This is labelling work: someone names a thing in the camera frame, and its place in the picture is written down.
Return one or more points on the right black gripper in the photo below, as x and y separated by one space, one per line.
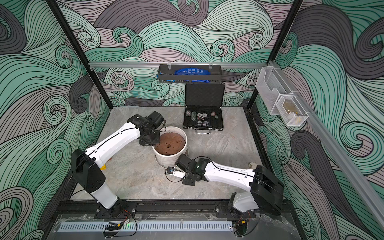
188 180

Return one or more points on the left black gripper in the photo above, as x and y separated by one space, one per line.
146 143

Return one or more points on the white ceramic pot with mud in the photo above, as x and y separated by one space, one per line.
173 143

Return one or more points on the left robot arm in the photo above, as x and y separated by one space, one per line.
86 164

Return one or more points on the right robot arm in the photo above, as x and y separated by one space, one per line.
261 188

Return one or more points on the black poker chip case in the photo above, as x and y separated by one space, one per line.
203 111

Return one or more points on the small beige block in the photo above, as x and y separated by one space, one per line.
252 165

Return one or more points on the blue item on shelf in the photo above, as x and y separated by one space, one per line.
192 72

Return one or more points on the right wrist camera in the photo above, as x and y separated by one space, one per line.
172 171

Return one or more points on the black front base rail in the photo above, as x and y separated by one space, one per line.
216 206

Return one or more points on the white perforated cable duct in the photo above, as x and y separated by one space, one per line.
148 226

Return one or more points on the aluminium wall rail back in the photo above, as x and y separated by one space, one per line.
136 64

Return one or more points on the aluminium wall rail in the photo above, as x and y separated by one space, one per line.
136 64
362 186

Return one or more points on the small clear wall bin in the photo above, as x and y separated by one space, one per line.
291 112

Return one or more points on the large clear wall bin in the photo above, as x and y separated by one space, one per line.
272 86

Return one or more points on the aluminium wall rail right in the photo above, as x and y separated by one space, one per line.
362 186

